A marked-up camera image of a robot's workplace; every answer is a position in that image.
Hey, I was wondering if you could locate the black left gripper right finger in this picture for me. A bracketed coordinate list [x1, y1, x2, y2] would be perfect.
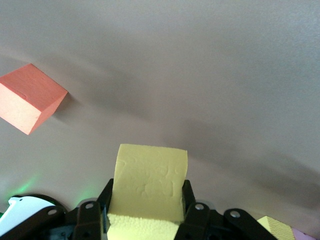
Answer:
[174, 179, 278, 240]

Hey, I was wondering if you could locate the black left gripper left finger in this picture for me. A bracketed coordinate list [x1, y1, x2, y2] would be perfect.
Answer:
[0, 177, 115, 240]

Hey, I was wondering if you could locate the yellow foam cube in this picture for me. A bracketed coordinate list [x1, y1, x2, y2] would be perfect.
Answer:
[256, 216, 297, 240]
[106, 143, 189, 240]

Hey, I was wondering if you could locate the dented pink foam cube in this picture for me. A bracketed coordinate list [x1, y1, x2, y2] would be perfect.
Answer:
[292, 226, 320, 240]

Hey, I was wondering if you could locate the orange foam cube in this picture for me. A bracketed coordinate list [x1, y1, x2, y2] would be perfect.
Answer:
[0, 63, 69, 136]

